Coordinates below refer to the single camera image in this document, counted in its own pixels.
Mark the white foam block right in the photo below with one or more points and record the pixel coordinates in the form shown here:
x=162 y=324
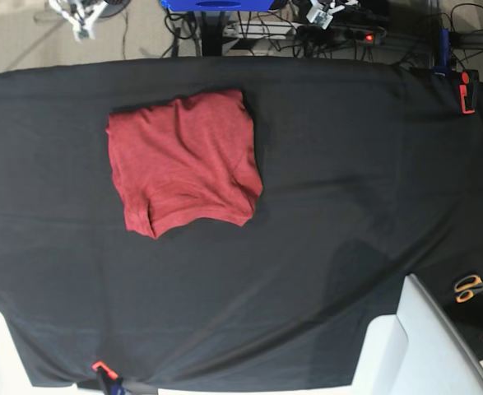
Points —
x=417 y=351

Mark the blue clamp top right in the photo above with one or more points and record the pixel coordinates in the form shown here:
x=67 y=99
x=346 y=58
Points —
x=444 y=62

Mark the black orange clamp right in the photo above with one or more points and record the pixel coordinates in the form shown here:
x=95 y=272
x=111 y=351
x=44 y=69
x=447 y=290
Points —
x=468 y=90

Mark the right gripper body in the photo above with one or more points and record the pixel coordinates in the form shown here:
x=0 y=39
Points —
x=80 y=14

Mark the blue orange clamp bottom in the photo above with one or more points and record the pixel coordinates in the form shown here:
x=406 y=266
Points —
x=109 y=381

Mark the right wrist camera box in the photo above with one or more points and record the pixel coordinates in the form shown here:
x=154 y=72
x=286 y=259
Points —
x=83 y=33

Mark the white power strip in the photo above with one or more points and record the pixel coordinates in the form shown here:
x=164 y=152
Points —
x=338 y=34

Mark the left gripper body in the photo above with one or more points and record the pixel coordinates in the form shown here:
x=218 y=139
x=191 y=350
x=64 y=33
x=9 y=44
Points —
x=333 y=5

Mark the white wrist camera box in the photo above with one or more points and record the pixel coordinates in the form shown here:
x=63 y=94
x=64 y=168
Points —
x=318 y=17

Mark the blue plastic box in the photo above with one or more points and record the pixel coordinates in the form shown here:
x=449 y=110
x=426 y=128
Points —
x=217 y=5

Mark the yellow-handled scissors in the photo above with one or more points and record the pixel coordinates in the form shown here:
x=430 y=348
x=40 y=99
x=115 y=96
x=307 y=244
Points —
x=467 y=288

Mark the black table cloth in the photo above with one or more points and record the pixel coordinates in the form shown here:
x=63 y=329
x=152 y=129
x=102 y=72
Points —
x=369 y=173

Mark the red long-sleeve T-shirt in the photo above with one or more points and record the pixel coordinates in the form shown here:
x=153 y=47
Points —
x=192 y=158

